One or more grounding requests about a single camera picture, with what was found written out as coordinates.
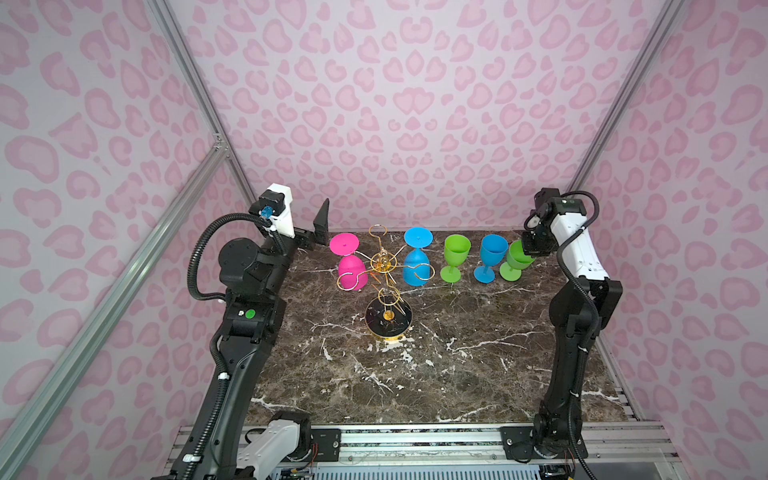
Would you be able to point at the aluminium diagonal frame bar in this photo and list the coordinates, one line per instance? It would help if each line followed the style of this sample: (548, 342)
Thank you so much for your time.
(31, 425)

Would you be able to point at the blue wine glass front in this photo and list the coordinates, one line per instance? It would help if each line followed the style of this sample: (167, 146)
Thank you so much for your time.
(493, 251)

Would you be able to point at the green wine glass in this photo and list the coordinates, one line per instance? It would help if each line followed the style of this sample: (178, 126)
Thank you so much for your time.
(456, 251)
(516, 261)

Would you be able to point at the gold wire glass rack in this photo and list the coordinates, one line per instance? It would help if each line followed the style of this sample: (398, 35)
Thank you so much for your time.
(388, 316)

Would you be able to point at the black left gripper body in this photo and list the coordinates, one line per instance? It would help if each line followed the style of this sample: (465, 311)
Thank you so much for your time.
(301, 241)

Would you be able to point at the blue wine glass back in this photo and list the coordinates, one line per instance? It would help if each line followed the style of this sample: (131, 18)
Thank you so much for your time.
(417, 269)

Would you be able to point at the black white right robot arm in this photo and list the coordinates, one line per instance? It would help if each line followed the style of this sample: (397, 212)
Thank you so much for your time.
(579, 311)

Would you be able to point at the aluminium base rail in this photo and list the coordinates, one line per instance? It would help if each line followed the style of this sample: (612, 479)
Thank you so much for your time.
(613, 450)

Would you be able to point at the magenta plastic wine glass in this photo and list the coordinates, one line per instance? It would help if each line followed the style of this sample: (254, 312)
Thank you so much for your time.
(352, 273)

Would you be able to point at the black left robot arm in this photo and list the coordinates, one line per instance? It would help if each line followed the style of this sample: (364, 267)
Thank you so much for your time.
(241, 345)

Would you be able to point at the blue wine glass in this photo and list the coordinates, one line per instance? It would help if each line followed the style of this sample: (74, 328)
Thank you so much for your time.
(493, 251)
(417, 269)

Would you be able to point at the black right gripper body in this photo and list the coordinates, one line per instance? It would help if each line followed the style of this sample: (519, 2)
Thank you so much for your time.
(542, 243)

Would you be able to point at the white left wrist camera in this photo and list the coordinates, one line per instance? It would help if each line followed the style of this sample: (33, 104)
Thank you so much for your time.
(273, 208)

